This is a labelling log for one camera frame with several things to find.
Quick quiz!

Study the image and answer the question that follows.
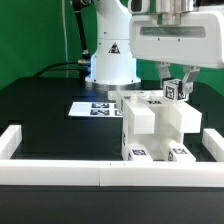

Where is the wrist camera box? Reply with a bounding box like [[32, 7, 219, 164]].
[[128, 0, 150, 14]]

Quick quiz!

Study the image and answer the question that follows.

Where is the white chair seat part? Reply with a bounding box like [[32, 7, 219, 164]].
[[120, 99, 184, 158]]

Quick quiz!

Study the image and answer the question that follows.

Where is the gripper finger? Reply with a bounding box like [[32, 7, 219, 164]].
[[182, 65, 200, 94], [156, 62, 171, 83]]

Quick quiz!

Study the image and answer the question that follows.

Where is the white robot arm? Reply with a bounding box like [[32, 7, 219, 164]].
[[71, 0, 224, 93]]

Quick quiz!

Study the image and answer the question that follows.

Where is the white base tag sheet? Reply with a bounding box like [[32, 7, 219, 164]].
[[68, 102, 122, 117]]

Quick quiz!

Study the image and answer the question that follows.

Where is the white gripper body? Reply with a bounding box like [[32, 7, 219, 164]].
[[129, 9, 224, 69]]

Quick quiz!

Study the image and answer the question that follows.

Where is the white chair back part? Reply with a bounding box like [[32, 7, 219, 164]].
[[108, 90, 202, 134]]

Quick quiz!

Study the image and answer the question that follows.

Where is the white obstacle fence wall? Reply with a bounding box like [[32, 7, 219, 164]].
[[0, 125, 224, 187]]

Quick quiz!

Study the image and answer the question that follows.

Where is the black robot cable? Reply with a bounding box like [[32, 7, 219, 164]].
[[32, 9, 92, 78]]

